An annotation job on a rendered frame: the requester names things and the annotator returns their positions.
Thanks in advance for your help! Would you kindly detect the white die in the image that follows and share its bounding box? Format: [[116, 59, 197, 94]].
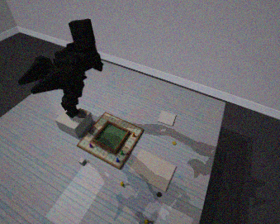
[[78, 157, 86, 165]]

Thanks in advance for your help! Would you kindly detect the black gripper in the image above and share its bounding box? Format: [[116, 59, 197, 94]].
[[18, 52, 88, 94]]

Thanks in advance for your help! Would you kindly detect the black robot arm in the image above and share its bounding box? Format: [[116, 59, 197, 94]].
[[55, 19, 103, 118]]

